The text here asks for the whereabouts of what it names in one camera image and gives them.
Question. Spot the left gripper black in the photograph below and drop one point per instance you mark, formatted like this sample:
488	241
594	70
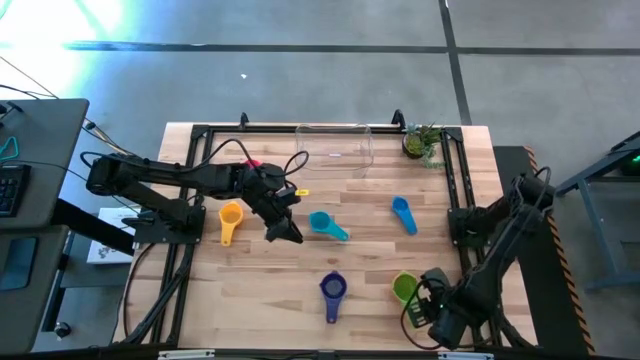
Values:
275	207

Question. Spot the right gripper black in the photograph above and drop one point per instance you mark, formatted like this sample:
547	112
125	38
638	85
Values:
436	290

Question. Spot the green measuring cup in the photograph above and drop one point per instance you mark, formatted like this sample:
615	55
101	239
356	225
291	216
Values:
404	286

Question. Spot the teal measuring cup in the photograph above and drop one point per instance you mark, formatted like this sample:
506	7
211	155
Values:
320	221

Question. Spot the yellow measuring cup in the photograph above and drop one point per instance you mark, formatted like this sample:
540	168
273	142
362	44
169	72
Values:
231	215

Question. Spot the purple measuring cup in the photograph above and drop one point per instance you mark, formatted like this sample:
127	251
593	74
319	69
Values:
333	287

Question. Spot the small blue measuring cup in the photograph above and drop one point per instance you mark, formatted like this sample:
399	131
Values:
401	206

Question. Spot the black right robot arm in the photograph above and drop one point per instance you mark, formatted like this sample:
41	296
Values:
500	260

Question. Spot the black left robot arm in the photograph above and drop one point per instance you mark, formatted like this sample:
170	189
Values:
150	175

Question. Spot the clear plastic basket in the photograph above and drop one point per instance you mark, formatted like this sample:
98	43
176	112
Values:
332	150

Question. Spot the yellow tag label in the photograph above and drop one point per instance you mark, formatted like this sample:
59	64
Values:
301	192

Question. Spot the black hazard-striped floor mat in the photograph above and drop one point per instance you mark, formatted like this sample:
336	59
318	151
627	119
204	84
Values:
545	300

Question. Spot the potted succulent plant black pot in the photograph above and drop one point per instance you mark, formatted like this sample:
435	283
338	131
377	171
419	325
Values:
417	142

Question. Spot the white paper booklet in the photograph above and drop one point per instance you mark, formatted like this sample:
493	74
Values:
107	250

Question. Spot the blue-grey metal table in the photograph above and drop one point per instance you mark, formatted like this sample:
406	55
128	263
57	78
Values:
600	240

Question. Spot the black round knob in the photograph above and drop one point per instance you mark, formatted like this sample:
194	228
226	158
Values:
62	330

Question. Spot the grey side table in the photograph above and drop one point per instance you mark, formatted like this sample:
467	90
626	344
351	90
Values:
47	290

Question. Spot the grey desk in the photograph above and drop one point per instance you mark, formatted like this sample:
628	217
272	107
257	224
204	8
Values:
45	150

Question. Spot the black keyboard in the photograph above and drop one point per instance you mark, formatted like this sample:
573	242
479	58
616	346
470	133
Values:
12	190

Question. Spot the teal loop clip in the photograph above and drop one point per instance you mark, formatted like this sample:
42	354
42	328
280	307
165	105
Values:
15	147

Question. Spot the white metal bracket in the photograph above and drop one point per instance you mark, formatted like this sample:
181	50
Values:
465	356
185	355

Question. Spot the black aluminium table frame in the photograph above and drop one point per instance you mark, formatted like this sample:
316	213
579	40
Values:
200	150

